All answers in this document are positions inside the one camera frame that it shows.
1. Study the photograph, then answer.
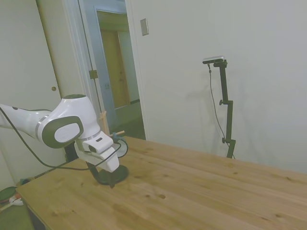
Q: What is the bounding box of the grey camera on stand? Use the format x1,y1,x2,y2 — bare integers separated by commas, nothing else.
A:
202,55,227,65

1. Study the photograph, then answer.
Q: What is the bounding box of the dark round floor object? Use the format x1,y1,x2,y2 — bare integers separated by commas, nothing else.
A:
0,187,16,205

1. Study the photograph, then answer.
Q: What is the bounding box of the black camera stand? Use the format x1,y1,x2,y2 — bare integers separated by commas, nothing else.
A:
207,63,236,159
212,59,236,159

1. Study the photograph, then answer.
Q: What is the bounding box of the metal wall switch plate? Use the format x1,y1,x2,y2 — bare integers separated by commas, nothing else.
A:
140,18,150,37

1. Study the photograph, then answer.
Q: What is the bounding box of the blue mug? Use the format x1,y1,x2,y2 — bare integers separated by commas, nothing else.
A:
112,134,130,159

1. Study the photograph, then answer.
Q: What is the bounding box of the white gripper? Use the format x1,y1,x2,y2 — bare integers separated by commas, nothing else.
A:
75,140,120,189

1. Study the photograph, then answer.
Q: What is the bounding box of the black robot camera cable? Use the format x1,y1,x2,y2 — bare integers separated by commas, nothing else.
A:
0,107,122,171

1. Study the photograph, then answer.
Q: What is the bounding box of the wooden hallway door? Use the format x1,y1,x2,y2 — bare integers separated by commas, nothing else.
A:
100,30,131,110

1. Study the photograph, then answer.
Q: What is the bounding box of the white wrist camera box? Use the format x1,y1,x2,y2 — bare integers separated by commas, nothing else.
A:
82,137,114,154

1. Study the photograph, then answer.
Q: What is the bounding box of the white door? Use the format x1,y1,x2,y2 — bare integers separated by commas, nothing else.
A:
0,0,83,113

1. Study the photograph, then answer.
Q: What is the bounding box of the white orange floor object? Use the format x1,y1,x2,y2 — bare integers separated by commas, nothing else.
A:
9,195,24,207

